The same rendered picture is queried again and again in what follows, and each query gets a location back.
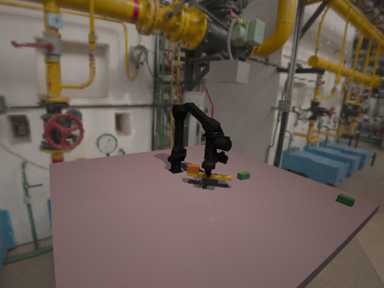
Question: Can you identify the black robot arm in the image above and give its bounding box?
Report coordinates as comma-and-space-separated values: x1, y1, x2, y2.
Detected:
168, 103, 232, 174

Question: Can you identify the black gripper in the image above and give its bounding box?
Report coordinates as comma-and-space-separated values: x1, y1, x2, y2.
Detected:
202, 147, 217, 178

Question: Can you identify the yellow bar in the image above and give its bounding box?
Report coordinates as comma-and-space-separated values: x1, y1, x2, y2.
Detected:
187, 164, 232, 181

